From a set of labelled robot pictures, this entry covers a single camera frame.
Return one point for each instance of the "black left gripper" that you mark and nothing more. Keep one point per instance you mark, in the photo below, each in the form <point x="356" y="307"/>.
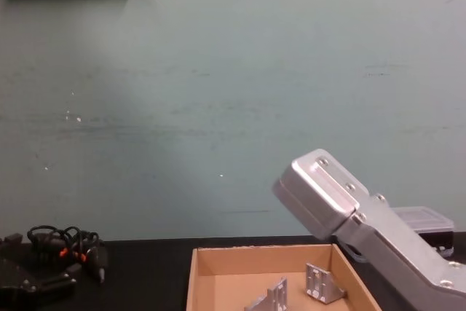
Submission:
<point x="11" y="282"/>

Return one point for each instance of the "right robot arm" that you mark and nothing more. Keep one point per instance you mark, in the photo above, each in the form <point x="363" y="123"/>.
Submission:
<point x="327" y="194"/>

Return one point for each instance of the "black table cloth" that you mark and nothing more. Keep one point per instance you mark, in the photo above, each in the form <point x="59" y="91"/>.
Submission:
<point x="145" y="274"/>

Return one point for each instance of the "brown cardboard tray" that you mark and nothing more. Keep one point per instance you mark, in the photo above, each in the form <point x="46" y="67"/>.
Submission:
<point x="207" y="260"/>

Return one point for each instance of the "silver metal corner bracket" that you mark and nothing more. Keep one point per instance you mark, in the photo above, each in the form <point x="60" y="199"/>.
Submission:
<point x="320" y="283"/>
<point x="273" y="296"/>

